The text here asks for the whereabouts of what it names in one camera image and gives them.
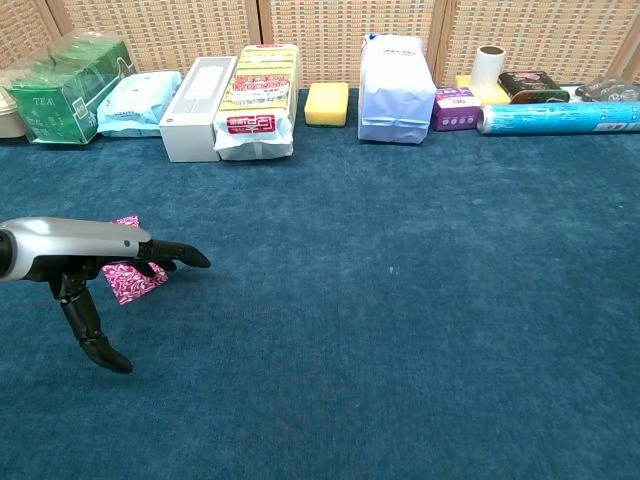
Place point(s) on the wicker folding screen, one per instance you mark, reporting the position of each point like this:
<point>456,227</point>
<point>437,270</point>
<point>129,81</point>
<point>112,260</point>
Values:
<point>340,30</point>

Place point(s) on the light blue wet wipes pack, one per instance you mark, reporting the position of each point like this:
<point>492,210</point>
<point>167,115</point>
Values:
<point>135,107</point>

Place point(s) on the yellow sponge multipack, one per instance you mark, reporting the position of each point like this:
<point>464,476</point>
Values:
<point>260,100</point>

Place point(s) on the white power strip box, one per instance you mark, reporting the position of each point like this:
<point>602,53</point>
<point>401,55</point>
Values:
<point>190,130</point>

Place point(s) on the dark metal tin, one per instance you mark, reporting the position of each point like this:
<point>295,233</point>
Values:
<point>530,87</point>

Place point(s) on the white paper bag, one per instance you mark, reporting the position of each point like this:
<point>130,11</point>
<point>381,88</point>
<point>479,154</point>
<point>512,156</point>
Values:
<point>395,95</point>

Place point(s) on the beige lunch box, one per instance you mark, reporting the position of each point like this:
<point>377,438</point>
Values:
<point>10,120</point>

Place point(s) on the blue cling film roll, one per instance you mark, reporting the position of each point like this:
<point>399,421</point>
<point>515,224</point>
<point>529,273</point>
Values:
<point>550,119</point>

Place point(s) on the yellow sponge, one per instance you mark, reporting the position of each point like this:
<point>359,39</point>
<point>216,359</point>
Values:
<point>326,105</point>
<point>495,96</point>

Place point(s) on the teal table mat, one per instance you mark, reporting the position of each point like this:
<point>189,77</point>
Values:
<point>375,325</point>

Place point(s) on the small purple box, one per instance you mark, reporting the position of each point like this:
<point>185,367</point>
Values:
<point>455,110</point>

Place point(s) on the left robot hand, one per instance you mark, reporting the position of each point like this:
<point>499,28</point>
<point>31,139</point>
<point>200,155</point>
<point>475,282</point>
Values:
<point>75,240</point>

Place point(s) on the green tea bag box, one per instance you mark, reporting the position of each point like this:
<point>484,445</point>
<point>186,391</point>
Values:
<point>55,110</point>

